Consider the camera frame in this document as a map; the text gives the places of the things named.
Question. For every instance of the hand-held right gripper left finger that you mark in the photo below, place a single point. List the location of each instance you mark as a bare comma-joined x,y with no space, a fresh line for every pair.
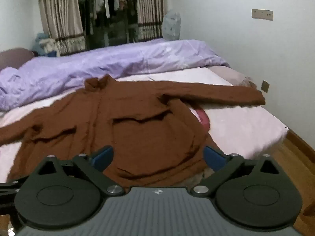
104,157

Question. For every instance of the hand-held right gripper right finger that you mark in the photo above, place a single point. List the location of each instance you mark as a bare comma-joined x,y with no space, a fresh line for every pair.
214,160

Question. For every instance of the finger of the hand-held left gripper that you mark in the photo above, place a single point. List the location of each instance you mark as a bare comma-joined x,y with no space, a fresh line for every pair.
12,184

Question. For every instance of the brown sweater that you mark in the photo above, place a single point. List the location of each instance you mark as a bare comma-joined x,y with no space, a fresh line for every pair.
137,140

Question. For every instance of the blue and white clothes pile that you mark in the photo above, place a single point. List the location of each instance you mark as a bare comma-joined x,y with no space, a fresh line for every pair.
39,38

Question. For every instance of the row of hanging clothes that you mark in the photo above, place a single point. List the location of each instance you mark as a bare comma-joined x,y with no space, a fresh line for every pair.
107,7

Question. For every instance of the pink cloth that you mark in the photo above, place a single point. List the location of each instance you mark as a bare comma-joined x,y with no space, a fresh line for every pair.
204,119

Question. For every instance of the bed with pink sheet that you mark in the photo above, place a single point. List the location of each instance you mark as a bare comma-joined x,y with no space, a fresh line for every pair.
246,127

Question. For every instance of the purple duvet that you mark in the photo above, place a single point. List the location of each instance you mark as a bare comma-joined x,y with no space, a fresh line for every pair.
98,64

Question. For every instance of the white plush toy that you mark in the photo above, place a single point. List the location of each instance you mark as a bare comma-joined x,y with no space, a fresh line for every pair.
49,45

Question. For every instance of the maroon padded headboard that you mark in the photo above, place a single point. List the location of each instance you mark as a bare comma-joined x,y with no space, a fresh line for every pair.
14,57

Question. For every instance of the wide beige patterned curtain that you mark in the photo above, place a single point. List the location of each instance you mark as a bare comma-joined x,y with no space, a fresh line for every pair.
61,12

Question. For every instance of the narrow beige patterned curtain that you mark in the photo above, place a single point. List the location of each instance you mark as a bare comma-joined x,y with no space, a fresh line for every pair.
150,7

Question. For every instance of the small square wall socket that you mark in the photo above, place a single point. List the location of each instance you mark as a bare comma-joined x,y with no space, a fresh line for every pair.
265,86

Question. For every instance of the beige wall switch plate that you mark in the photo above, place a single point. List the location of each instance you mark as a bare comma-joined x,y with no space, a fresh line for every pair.
262,14

